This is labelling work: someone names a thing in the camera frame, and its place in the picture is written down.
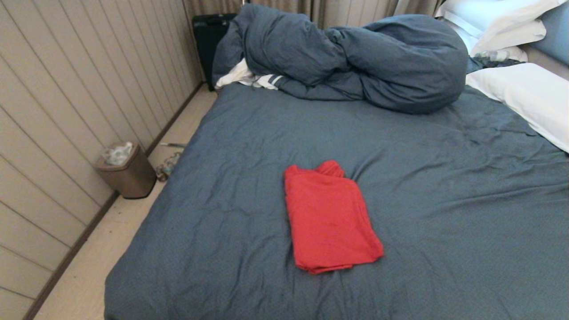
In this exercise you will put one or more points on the red printed t-shirt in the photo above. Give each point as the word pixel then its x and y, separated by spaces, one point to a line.
pixel 329 218

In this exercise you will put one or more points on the white striped garment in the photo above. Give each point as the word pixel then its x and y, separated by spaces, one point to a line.
pixel 235 75

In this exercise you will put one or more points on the patterned slipper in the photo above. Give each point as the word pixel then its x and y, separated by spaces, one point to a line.
pixel 166 169

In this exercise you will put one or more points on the black suitcase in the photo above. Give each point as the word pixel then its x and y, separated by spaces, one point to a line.
pixel 206 44

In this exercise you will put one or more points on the crumpled blue duvet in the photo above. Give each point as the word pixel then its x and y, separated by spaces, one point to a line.
pixel 400 66

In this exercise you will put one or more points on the brown trash bin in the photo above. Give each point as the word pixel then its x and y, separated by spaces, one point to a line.
pixel 133 180

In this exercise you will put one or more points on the clear plastic bottle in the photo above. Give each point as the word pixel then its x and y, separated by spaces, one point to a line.
pixel 491 55

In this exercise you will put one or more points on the large white pillow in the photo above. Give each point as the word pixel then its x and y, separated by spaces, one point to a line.
pixel 533 95

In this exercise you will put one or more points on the blue padded headboard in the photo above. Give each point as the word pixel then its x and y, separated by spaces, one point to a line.
pixel 558 31

